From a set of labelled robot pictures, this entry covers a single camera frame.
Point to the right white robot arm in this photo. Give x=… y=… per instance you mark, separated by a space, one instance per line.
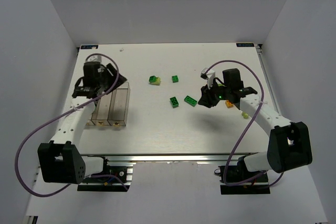
x=289 y=142

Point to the pale yellow small lego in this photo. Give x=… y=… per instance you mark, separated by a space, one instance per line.
x=245 y=115

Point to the right clear container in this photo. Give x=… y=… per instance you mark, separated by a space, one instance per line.
x=119 y=106

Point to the aluminium table rail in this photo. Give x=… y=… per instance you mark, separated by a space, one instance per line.
x=168 y=158

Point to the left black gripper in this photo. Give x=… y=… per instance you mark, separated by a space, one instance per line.
x=113 y=74

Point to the left clear container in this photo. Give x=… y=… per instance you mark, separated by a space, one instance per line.
x=98 y=116

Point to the green 2x3 lego brick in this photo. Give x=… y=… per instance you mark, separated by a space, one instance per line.
x=174 y=102

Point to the small green lego brick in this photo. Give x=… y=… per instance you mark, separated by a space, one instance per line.
x=175 y=79

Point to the right blue table label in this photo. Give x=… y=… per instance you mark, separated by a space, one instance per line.
x=245 y=44

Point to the green 2x4 lego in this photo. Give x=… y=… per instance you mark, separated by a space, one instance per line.
x=189 y=100

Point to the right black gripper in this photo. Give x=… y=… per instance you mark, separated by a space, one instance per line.
x=207 y=98

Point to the blue table label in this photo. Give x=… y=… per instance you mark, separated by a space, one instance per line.
x=88 y=47
x=245 y=44

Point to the small orange lego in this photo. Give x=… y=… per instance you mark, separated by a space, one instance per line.
x=229 y=104

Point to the green and lime lego stack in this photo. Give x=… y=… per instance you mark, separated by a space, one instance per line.
x=154 y=80

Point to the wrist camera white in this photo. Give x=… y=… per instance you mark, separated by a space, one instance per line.
x=209 y=76
x=95 y=58

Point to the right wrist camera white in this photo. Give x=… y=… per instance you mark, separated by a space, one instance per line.
x=209 y=76

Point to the middle clear container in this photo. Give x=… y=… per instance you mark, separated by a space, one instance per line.
x=107 y=101

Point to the clear container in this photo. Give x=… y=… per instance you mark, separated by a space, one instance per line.
x=119 y=106
x=98 y=116
x=107 y=101

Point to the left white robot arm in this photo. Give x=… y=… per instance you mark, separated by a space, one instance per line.
x=65 y=141

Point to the left blue table label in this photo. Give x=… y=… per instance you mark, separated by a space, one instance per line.
x=88 y=47

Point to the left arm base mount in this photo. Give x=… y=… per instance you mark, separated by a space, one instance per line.
x=116 y=176

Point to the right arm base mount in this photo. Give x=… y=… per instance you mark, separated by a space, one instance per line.
x=239 y=181

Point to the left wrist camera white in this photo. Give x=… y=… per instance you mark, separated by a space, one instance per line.
x=95 y=58

